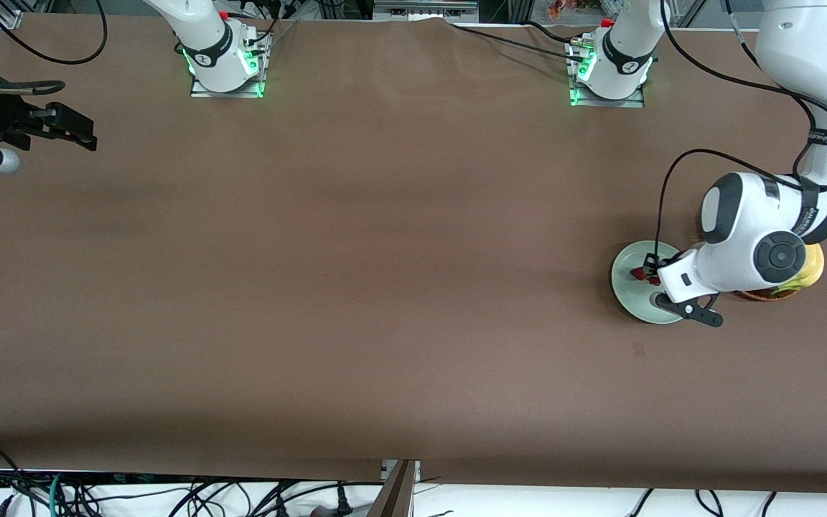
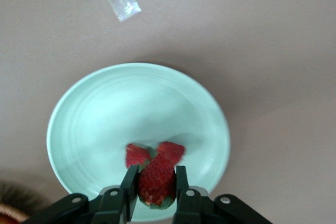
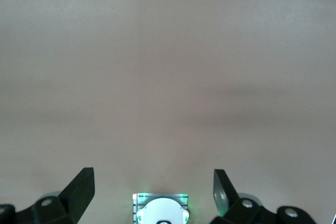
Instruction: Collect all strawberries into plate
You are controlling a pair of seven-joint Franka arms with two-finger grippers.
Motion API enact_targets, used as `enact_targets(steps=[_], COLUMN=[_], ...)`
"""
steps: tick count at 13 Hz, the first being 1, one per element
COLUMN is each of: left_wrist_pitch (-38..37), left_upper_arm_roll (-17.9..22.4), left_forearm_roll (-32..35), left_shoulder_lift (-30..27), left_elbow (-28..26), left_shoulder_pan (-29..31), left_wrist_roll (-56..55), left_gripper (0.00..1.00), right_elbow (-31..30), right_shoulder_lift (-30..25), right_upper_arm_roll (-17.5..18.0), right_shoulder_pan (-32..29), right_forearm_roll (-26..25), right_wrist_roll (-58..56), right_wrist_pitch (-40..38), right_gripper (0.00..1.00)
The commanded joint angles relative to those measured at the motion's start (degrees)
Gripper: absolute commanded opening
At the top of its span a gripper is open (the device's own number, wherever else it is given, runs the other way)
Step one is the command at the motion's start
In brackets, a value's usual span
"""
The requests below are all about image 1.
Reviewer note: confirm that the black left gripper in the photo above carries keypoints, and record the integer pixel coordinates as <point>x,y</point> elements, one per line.
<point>649,265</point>

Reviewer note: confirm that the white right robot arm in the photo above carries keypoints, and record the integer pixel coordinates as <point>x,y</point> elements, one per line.
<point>205,36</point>

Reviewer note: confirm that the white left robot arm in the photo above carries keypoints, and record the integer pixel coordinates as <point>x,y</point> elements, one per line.
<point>744,237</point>

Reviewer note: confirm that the pale green round plate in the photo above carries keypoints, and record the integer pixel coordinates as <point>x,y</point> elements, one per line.
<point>625,294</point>

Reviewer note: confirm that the brown wicker basket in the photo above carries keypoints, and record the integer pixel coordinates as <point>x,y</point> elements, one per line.
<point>765,295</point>

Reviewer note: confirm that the yellow banana bunch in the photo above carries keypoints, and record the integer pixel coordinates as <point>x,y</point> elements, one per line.
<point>814,267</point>

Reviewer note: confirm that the large table cover sheet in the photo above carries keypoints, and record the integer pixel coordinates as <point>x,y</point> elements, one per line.
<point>413,359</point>

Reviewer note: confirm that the small orange red clutter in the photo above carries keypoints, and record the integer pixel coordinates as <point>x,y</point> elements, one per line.
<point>557,8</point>

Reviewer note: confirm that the black power plug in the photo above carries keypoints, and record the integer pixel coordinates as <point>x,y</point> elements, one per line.
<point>344,502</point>

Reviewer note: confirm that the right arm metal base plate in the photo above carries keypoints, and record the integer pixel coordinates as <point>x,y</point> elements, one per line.
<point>202,92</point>

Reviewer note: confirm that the aluminium frame profile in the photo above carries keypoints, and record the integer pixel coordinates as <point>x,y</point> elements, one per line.
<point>8,18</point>

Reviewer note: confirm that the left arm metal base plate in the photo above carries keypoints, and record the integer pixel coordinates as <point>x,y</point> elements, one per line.
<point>607,103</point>

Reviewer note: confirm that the grey metal rail unit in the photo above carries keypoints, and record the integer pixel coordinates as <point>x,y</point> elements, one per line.
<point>421,11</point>

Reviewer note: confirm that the brown metal post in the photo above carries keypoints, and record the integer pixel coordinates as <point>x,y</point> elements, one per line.
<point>395,495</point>

